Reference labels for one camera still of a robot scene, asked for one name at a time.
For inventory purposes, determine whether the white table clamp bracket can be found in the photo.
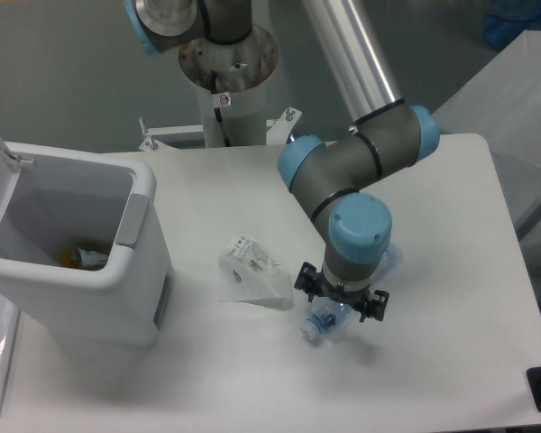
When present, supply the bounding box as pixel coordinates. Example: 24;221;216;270
138;116;205;152

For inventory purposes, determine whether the white trash can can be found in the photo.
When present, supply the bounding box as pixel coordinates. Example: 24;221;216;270
0;143;173;345

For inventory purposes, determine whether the white right clamp bracket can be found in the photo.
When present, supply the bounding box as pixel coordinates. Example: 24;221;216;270
266;106;303;145

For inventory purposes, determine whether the white paper bag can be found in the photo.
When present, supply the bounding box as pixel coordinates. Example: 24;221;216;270
215;234;293;309

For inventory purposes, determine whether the white side cabinet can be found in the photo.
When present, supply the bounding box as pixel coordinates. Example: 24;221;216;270
434;31;541;238

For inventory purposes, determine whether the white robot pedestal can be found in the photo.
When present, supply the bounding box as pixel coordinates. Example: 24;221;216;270
179;23;279;148

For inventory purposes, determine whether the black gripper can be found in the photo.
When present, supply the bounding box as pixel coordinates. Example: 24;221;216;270
294;262;390;323

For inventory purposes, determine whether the clear plastic water bottle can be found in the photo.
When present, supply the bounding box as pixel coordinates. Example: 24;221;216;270
300;242;402;345

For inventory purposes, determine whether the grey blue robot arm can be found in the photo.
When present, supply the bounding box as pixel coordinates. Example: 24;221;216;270
124;1;440;320

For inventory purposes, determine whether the blue plastic bag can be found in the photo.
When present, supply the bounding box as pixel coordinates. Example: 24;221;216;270
482;14;541;51

